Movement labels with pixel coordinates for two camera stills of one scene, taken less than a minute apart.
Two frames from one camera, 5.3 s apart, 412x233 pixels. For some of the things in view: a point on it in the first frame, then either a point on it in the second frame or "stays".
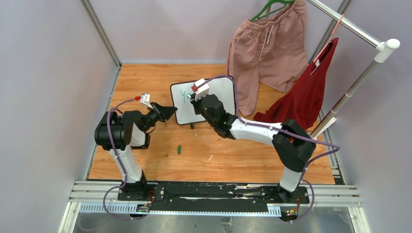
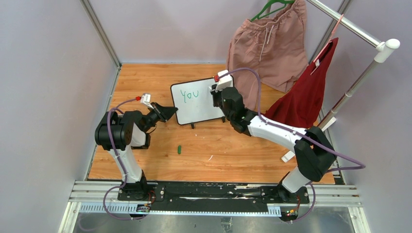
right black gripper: x=196 y=103 to x=215 y=95
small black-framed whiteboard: x=186 y=112 stays
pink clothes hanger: x=326 y=47 stays
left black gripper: x=163 y=113 stays
